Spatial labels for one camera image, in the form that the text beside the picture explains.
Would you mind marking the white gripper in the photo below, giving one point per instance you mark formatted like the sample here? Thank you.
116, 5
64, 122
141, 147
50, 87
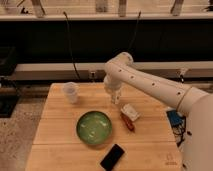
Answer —
113, 87

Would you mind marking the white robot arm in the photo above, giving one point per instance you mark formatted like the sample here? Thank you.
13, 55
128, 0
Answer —
194, 103

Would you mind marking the clear plastic bottle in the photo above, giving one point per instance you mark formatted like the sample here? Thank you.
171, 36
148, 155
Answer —
70, 89

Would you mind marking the green round plate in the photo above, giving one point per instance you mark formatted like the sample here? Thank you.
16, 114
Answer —
94, 128

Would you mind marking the black smartphone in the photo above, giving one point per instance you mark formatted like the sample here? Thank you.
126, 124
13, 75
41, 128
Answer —
112, 157

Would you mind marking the blue object beside table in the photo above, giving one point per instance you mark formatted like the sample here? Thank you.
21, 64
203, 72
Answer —
178, 125

